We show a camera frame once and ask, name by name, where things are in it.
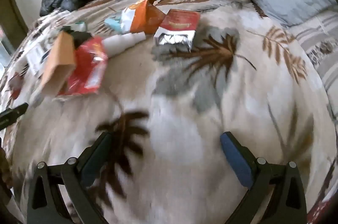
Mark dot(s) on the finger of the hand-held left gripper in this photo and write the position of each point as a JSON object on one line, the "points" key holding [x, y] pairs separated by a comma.
{"points": [[13, 114]]}

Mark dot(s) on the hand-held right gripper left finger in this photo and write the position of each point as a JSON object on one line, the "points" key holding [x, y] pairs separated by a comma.
{"points": [[97, 158]]}

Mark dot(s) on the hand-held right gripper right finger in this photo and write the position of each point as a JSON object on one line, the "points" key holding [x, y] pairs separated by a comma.
{"points": [[236, 160]]}

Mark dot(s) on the brown cardboard box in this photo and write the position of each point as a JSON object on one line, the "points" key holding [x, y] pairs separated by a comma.
{"points": [[59, 62]]}

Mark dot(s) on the red snack packet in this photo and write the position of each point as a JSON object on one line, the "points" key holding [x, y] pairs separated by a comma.
{"points": [[87, 70]]}

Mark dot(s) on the light blue packet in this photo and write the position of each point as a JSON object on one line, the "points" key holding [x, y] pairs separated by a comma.
{"points": [[113, 23]]}

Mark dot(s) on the orange snack bag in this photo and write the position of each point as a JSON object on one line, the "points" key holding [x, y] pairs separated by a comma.
{"points": [[144, 17]]}

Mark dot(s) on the red foil-lined packet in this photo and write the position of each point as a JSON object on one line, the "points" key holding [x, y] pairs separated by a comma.
{"points": [[179, 23]]}

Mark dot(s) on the leaf-printed blanket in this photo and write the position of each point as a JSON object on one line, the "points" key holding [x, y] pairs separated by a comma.
{"points": [[184, 121]]}

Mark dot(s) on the red patterned cloth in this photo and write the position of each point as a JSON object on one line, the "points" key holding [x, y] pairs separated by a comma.
{"points": [[318, 209]]}

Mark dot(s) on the small black object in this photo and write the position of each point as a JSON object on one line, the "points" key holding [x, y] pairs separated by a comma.
{"points": [[79, 37]]}

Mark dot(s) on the striped floral pillow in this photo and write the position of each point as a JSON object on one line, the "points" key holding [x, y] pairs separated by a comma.
{"points": [[322, 39]]}

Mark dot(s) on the brown window frame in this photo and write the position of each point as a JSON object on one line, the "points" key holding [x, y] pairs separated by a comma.
{"points": [[13, 15]]}

